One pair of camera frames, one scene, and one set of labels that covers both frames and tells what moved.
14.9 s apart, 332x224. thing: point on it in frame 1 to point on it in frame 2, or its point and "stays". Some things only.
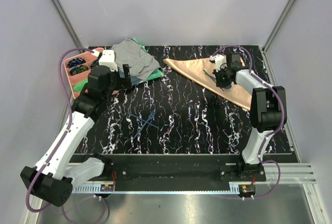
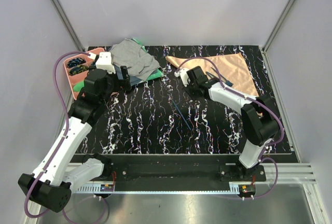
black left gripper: (124, 82) stays
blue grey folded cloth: (134, 80) stays
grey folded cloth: (140, 64) stays
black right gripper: (217, 74) to (187, 88)
